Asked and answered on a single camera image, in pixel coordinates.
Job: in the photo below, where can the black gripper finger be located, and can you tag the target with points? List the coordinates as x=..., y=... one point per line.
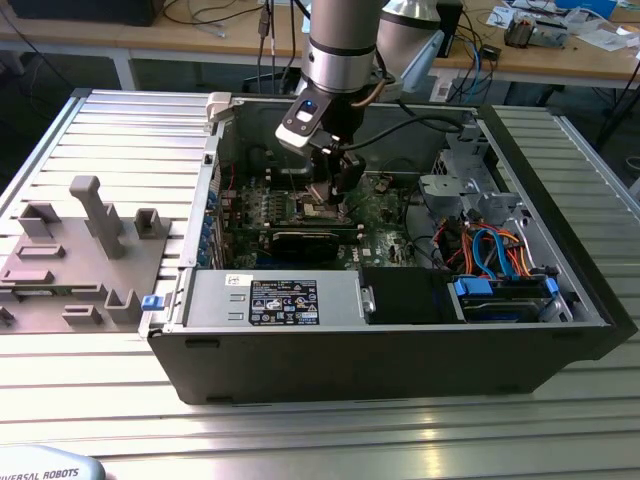
x=319, y=165
x=350, y=175

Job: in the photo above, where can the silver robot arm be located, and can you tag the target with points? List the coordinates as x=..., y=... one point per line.
x=340, y=50

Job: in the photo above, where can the black drive bay cover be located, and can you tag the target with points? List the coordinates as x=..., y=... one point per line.
x=400, y=295

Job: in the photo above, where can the green motherboard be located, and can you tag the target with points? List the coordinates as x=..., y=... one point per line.
x=385, y=235

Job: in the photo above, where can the black graphics card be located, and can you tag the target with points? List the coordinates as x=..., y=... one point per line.
x=305, y=245

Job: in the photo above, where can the silver metal drive cage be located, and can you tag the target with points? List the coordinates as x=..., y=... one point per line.
x=440, y=187

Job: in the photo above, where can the pale blue tilted panel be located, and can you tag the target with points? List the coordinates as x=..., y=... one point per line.
x=425, y=60

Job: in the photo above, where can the beige case release latch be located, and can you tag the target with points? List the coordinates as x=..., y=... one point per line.
x=218, y=105

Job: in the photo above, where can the grey power supply unit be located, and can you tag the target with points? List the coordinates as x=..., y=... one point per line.
x=210, y=300

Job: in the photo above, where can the white printed leaflet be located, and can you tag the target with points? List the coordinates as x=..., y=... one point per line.
x=500, y=17

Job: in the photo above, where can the black and grey PC case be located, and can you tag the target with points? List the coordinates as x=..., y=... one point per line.
x=350, y=365

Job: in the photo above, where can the copper heatsink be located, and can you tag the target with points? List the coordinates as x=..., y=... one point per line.
x=517, y=32

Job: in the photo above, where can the hard disk in blue carrier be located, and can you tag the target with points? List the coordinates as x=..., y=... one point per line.
x=500, y=305

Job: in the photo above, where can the blue plastic case latch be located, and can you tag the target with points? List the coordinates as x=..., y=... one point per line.
x=152, y=303

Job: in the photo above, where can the grey metal device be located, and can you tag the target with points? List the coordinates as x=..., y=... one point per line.
x=550, y=35

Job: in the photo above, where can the grey parts rack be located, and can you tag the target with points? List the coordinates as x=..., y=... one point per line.
x=75, y=250

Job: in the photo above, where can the blue cardboard box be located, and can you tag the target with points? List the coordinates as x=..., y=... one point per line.
x=590, y=6

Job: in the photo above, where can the large black box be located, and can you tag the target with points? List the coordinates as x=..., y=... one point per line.
x=75, y=12

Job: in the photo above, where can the grey Universal Robots pendant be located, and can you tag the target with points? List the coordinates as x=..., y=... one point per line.
x=45, y=462

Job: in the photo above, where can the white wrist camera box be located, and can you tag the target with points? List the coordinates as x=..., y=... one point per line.
x=300, y=125
x=394, y=87

